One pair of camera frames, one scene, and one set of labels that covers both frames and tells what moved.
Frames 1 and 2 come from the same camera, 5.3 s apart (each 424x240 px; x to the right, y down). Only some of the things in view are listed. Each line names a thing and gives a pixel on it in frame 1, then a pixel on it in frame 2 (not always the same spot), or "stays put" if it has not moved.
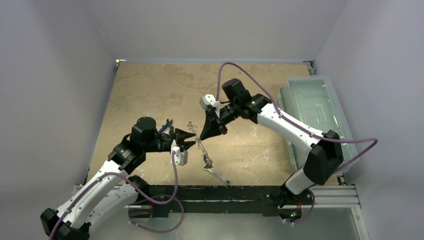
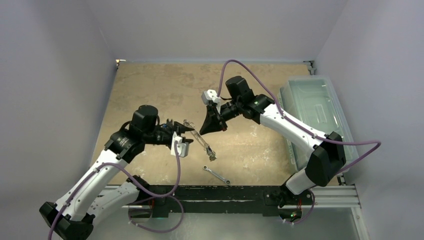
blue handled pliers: x=168 y=124 stays put
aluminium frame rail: x=342 y=198 stays put
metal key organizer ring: x=207 y=161 -> x=190 y=126
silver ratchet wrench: x=227 y=182 stays put
